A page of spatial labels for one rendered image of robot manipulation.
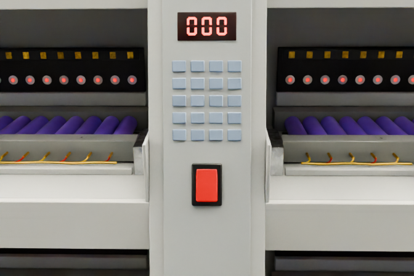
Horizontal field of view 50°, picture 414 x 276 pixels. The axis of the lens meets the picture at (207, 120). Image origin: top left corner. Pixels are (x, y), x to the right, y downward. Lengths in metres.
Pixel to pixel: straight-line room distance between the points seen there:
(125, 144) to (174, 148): 0.09
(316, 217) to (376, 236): 0.05
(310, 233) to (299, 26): 0.28
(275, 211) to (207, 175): 0.06
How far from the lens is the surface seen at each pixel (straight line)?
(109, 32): 0.58
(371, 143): 0.45
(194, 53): 0.35
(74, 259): 0.59
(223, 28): 0.35
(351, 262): 0.59
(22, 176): 0.44
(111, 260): 0.58
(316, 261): 0.58
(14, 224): 0.41
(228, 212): 0.36
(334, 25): 0.58
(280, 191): 0.39
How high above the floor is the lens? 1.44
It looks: 3 degrees down
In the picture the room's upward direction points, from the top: straight up
